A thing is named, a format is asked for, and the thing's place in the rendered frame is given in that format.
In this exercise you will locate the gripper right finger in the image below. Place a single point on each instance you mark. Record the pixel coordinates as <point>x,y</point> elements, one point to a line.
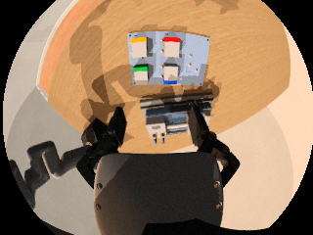
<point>207,142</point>

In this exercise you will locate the beige block with red end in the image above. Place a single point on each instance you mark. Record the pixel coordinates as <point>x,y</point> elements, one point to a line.
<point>171,47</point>

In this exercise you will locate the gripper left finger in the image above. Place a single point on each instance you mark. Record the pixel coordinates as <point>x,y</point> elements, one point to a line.
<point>108,143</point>

